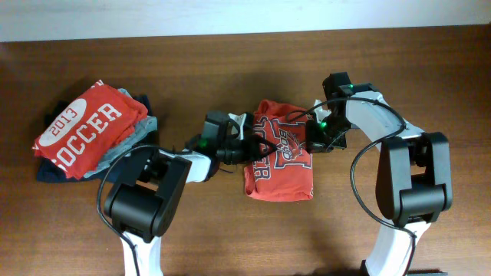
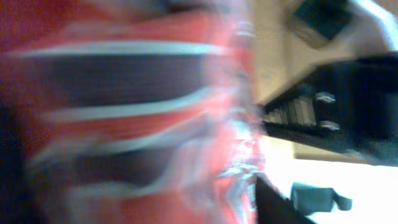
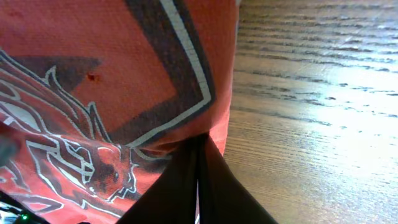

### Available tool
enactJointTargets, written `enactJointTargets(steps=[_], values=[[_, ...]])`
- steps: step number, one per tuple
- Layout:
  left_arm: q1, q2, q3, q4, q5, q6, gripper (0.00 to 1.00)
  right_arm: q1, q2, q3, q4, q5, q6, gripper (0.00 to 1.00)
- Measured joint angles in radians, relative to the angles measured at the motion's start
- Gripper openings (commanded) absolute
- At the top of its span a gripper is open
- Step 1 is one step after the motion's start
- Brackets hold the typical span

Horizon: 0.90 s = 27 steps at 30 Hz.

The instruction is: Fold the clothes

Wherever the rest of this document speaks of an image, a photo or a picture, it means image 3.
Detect orange soccer t-shirt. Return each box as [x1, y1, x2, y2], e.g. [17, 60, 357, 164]
[1, 0, 239, 223]

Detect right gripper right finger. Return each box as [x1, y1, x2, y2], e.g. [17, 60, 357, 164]
[197, 135, 277, 224]

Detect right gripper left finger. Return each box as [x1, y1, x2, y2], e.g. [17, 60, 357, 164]
[117, 136, 199, 224]

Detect right black cable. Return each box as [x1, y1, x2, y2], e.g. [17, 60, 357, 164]
[0, 191, 50, 224]

